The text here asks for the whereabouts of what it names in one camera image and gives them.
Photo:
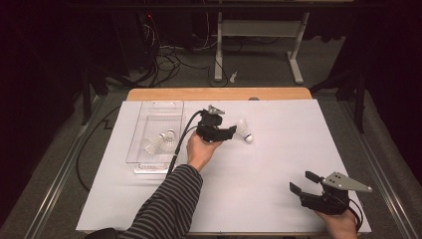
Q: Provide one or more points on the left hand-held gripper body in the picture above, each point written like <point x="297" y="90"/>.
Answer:
<point x="210" y="127"/>

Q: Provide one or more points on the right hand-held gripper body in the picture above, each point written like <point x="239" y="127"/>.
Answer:
<point x="341" y="183"/>

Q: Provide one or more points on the white feather shuttlecock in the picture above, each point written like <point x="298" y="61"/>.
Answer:
<point x="245" y="129"/>
<point x="153" y="146"/>
<point x="169" y="141"/>

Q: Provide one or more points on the clear plastic tray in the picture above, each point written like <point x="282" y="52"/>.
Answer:
<point x="156" y="116"/>

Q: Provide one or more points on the person's left hand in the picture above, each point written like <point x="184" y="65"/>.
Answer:
<point x="200" y="154"/>

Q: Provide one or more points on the person's right hand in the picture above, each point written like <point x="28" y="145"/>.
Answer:
<point x="341" y="227"/>

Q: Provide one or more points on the white table cover board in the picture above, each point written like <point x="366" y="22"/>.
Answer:
<point x="265" y="202"/>

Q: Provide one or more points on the small white floor object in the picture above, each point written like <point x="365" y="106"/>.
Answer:
<point x="233" y="77"/>

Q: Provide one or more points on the metal floor rail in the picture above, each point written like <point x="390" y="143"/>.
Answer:
<point x="381" y="186"/>
<point x="63" y="169"/>

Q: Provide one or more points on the white metal stand frame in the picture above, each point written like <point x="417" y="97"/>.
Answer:
<point x="258" y="28"/>

